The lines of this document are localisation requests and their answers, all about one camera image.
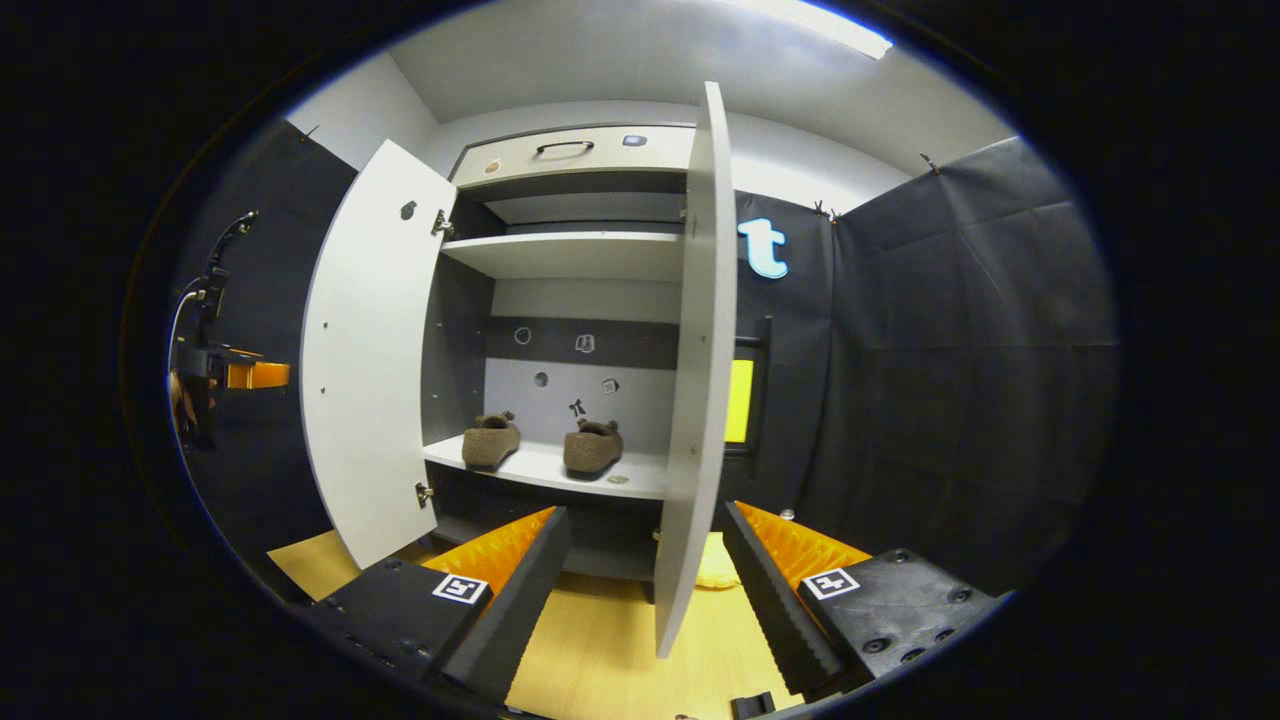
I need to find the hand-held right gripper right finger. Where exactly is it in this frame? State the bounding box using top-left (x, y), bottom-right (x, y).
top-left (722, 502), bottom-right (1001, 703)

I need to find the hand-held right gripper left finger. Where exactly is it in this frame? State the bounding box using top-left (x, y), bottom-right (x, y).
top-left (300, 507), bottom-right (573, 707)

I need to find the white shoe cabinet door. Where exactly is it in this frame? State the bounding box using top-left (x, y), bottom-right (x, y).
top-left (300, 138), bottom-right (459, 571)
top-left (653, 80), bottom-right (739, 661)

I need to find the brown fuzzy shoe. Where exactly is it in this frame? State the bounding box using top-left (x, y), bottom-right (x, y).
top-left (563, 419), bottom-right (624, 479)
top-left (462, 411), bottom-right (522, 471)

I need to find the white shoe cabinet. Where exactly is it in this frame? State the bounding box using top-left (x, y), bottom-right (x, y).
top-left (300, 80), bottom-right (741, 661)

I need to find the grey cabinet drawer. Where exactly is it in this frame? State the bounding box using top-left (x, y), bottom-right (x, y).
top-left (450, 125), bottom-right (698, 189)

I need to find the yellow corn toy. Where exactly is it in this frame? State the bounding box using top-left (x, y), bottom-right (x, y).
top-left (697, 532), bottom-right (743, 589)

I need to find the black backdrop cloth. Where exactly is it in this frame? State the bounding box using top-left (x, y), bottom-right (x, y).
top-left (170, 120), bottom-right (1119, 601)

